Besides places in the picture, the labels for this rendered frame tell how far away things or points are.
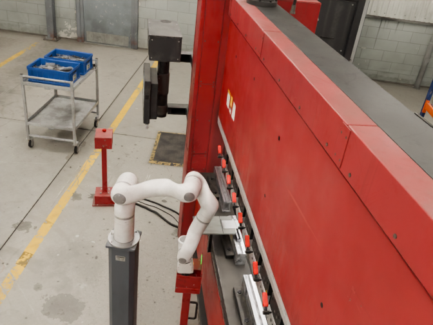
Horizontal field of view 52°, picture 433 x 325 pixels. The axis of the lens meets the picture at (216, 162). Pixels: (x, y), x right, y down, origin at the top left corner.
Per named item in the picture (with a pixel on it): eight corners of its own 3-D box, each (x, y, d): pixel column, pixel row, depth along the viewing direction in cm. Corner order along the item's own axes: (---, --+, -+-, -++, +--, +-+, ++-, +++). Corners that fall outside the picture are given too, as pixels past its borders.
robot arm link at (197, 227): (209, 233, 247) (186, 268, 261) (211, 215, 260) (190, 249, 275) (194, 226, 245) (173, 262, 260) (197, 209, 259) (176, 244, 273)
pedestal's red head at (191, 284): (176, 270, 298) (178, 249, 289) (200, 272, 299) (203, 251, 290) (174, 292, 281) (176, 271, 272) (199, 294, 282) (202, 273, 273)
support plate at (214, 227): (192, 217, 296) (192, 216, 296) (230, 217, 301) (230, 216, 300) (195, 235, 281) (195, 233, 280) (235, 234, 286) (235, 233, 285)
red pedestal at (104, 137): (93, 195, 472) (91, 125, 430) (117, 195, 476) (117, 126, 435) (91, 206, 455) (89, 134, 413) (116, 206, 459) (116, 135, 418)
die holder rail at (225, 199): (212, 175, 366) (214, 166, 362) (220, 175, 368) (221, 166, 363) (222, 212, 324) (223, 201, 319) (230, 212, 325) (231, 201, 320)
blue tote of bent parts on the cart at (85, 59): (55, 62, 573) (55, 48, 564) (93, 67, 572) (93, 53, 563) (44, 70, 542) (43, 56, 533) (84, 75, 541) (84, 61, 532)
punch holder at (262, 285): (256, 284, 224) (261, 260, 216) (272, 284, 226) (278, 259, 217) (263, 307, 211) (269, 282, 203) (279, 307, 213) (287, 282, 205)
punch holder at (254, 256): (248, 256, 241) (252, 233, 233) (263, 256, 243) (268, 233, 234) (254, 276, 228) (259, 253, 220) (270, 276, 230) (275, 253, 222)
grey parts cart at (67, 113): (55, 118, 616) (49, 51, 569) (100, 124, 615) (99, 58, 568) (25, 148, 539) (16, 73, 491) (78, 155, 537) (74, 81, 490)
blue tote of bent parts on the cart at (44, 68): (40, 71, 537) (39, 57, 528) (80, 77, 536) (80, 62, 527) (27, 81, 506) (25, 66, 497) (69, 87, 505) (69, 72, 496)
